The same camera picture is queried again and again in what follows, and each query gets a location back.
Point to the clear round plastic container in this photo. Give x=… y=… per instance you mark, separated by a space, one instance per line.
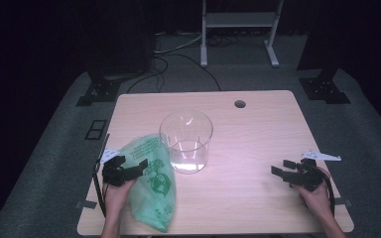
x=187 y=142

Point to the black floor socket plate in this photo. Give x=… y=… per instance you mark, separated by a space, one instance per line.
x=96 y=129

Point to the white metal stand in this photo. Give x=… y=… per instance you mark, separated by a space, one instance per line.
x=241 y=19

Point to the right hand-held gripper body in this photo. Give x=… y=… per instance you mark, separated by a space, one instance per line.
x=307 y=177

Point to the person's left hand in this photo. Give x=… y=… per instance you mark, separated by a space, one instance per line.
x=116 y=196

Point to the green plastic bag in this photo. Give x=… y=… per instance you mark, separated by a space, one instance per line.
x=152 y=195

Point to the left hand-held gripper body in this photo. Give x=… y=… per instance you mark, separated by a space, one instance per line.
x=114 y=177

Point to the black stand base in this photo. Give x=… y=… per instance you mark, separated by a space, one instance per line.
x=101 y=92
x=324 y=91

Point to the person's right hand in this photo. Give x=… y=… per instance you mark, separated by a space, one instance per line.
x=317 y=200

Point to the dark tape strip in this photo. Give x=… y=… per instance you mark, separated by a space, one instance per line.
x=86 y=204
x=344 y=202

